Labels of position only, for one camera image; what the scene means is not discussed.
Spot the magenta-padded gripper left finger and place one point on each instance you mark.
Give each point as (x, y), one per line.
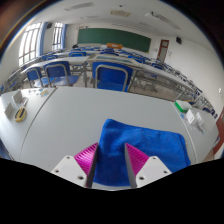
(77, 168)

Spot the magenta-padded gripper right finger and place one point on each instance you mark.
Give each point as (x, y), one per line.
(150, 168)

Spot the blue towel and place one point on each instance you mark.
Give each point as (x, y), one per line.
(150, 143)

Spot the white carton box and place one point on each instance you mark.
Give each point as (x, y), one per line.
(191, 117)
(199, 119)

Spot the white and green box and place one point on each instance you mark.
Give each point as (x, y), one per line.
(182, 105)

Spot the yellow tape roll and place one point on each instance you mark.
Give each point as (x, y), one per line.
(20, 114)

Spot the small white box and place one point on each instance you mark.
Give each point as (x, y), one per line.
(9, 110)
(17, 96)

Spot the blue classroom chairs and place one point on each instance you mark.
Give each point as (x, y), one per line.
(110, 78)

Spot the white classroom desks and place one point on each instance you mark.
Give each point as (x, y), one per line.
(66, 60)

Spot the brown door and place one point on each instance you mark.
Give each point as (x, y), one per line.
(162, 50)

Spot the orange lectern box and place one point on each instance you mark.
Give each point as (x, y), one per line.
(114, 45)

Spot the blue curtain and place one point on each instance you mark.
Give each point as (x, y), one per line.
(64, 36)
(43, 38)

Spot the white-framed window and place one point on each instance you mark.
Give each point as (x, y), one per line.
(57, 36)
(30, 43)

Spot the green chalkboard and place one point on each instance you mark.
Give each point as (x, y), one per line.
(113, 36)

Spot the ceiling lights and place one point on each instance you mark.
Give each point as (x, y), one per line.
(120, 13)

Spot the black wall speaker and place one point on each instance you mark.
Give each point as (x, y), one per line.
(49, 25)
(178, 40)

